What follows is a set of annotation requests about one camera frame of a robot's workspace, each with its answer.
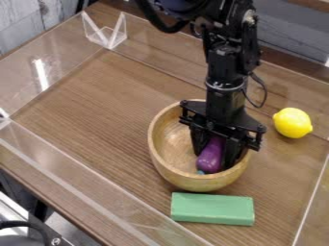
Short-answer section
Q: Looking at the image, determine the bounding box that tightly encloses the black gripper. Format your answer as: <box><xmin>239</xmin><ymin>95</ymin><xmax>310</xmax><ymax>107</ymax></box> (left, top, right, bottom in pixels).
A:
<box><xmin>181</xmin><ymin>78</ymin><xmax>268</xmax><ymax>170</ymax></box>

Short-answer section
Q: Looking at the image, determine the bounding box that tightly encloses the purple toy eggplant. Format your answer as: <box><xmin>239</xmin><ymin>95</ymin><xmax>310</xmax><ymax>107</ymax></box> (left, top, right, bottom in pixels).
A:
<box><xmin>197</xmin><ymin>137</ymin><xmax>225</xmax><ymax>174</ymax></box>

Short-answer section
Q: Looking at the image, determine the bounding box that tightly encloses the brown wooden bowl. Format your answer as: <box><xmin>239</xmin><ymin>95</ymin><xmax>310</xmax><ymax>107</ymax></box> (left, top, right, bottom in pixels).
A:
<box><xmin>149</xmin><ymin>102</ymin><xmax>252</xmax><ymax>192</ymax></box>

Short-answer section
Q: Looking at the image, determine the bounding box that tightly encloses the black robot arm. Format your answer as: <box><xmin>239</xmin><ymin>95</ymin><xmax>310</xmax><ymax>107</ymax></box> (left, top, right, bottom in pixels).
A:
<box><xmin>136</xmin><ymin>0</ymin><xmax>267</xmax><ymax>169</ymax></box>

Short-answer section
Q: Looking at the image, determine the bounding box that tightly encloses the yellow lemon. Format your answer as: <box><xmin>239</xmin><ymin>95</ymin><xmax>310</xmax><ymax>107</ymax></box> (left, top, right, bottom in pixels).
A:
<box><xmin>273</xmin><ymin>108</ymin><xmax>314</xmax><ymax>139</ymax></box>

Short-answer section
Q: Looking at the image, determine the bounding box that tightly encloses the green rectangular block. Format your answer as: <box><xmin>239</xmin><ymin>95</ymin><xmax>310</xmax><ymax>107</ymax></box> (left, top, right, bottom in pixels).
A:
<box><xmin>172</xmin><ymin>192</ymin><xmax>256</xmax><ymax>226</ymax></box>

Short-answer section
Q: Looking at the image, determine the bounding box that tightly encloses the black equipment at table edge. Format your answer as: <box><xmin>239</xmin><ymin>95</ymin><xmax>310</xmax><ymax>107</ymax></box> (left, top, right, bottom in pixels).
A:
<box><xmin>0</xmin><ymin>220</ymin><xmax>66</xmax><ymax>246</ymax></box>

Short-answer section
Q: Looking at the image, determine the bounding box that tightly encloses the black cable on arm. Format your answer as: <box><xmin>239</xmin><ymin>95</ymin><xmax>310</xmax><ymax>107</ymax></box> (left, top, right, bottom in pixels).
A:
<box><xmin>243</xmin><ymin>71</ymin><xmax>269</xmax><ymax>110</ymax></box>

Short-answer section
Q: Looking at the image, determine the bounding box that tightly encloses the clear acrylic corner bracket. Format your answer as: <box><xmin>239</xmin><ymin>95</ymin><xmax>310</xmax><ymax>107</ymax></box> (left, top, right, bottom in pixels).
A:
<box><xmin>82</xmin><ymin>12</ymin><xmax>128</xmax><ymax>50</ymax></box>

